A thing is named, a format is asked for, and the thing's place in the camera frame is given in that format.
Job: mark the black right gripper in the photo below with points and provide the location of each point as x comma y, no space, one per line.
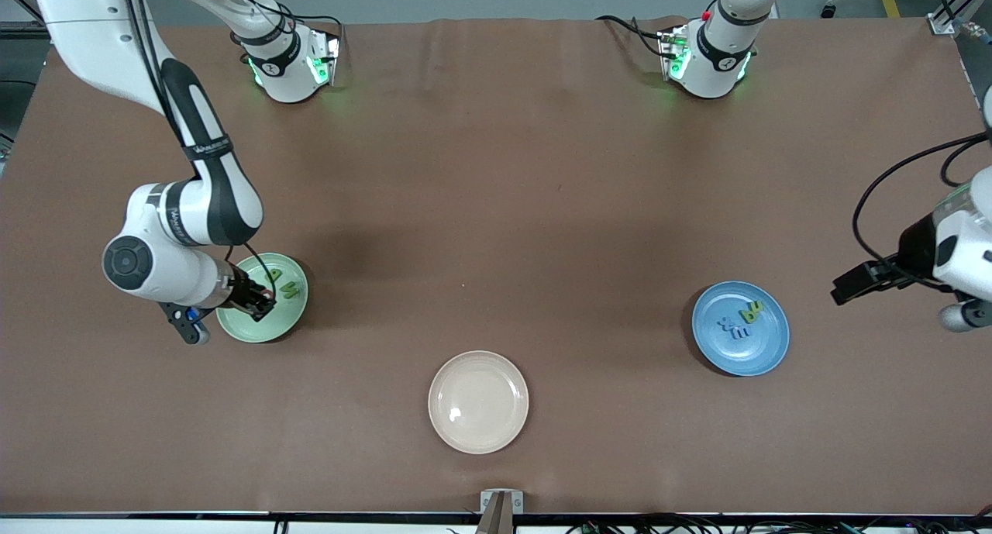
242,290

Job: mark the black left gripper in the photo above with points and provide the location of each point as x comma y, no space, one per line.
917,247

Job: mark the green letter N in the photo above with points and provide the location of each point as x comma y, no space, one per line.
290,291

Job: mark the green letter B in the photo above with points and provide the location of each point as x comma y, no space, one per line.
273,274

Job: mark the green letter u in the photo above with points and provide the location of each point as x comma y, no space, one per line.
757,307

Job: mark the green letter p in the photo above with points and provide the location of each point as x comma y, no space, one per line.
746,316

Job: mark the blue letter m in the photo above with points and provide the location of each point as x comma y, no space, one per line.
742,332

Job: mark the blue letter x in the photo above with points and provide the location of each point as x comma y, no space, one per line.
727,322

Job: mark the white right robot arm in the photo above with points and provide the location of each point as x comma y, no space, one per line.
85,30

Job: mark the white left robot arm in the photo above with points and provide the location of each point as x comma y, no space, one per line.
717,61

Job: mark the green plate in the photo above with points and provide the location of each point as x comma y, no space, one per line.
287,317

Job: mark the brown table mat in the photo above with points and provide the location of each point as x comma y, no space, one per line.
232,441

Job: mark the blue plate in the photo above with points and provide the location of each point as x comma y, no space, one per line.
763,348

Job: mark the beige plate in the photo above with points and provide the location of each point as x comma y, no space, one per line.
478,402

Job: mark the white table edge rail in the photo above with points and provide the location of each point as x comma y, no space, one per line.
155,526

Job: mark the aluminium frame profile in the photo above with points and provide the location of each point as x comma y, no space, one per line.
942,24

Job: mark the metal bracket with wedge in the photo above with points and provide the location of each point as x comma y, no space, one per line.
501,503

